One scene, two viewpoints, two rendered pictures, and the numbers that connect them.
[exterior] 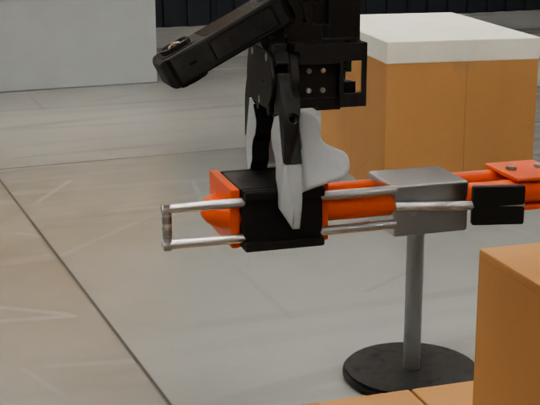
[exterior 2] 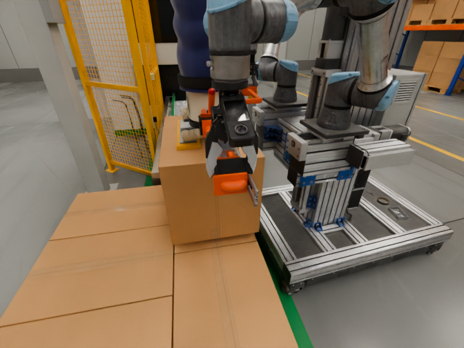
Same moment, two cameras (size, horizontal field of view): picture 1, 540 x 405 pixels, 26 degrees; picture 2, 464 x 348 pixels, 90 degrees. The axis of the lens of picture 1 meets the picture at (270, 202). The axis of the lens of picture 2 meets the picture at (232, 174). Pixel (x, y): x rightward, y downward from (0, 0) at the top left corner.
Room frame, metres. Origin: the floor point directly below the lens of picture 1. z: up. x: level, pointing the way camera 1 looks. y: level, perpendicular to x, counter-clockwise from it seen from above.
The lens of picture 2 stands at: (0.90, 0.46, 1.41)
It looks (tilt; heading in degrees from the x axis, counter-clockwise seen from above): 31 degrees down; 276
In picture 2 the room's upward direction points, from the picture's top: straight up
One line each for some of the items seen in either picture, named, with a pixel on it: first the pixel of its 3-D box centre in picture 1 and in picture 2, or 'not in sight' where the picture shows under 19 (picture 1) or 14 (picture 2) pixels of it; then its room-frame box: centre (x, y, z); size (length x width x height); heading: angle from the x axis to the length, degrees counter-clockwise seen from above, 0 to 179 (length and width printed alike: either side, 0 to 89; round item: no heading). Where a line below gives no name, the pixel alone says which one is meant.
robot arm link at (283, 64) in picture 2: not in sight; (286, 72); (0.74, -1.11, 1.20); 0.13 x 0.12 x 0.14; 157
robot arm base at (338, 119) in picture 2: not in sight; (335, 114); (0.54, -0.65, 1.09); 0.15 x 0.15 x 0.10
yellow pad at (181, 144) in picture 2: not in sight; (187, 129); (1.22, -0.55, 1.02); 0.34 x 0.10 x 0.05; 107
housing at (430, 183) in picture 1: (416, 200); (221, 152); (0.99, -0.13, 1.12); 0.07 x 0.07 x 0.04; 17
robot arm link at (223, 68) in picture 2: not in sight; (228, 68); (0.96, -0.02, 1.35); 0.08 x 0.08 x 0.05
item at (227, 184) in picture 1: (267, 204); (227, 175); (0.96, 0.00, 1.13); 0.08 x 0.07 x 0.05; 107
